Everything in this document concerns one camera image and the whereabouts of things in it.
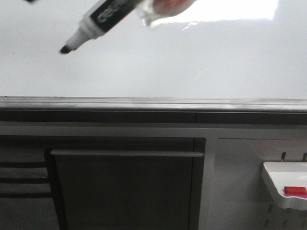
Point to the white black whiteboard marker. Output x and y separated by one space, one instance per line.
106 14

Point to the large white whiteboard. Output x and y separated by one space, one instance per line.
219 55

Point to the dark cabinet panel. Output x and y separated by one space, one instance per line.
127 183

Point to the white pegboard panel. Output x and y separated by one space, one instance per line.
241 200

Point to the red block in tray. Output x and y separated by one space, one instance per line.
295 190

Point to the pink item in tray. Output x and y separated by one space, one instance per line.
304 196

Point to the white plastic wall tray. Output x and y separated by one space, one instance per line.
277 175

